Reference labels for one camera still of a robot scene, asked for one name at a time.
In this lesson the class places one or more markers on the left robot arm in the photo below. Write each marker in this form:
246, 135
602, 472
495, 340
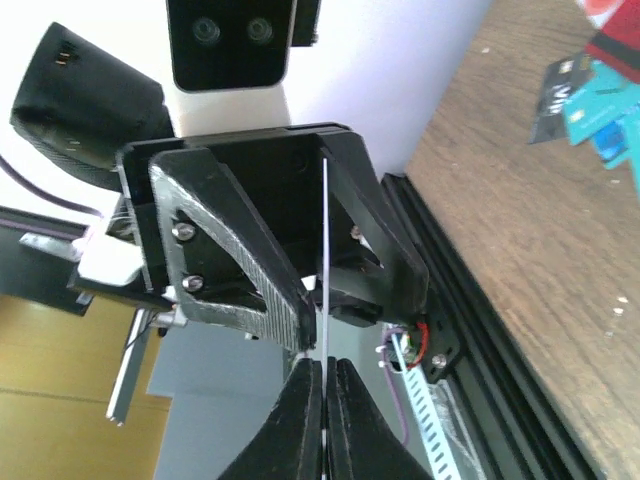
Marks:
79, 106

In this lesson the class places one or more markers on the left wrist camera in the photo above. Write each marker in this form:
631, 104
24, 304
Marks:
225, 45

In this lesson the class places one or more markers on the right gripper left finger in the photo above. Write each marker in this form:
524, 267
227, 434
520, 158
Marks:
289, 444

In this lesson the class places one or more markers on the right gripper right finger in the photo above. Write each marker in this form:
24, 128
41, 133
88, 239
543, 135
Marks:
361, 444

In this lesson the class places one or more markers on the black front frame rail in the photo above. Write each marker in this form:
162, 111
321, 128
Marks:
514, 424

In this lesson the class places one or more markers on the light blue cable tray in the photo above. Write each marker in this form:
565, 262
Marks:
443, 462

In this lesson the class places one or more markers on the black card pair front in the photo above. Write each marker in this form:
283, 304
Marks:
325, 275

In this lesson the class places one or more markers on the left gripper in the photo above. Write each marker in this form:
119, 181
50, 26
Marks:
224, 262

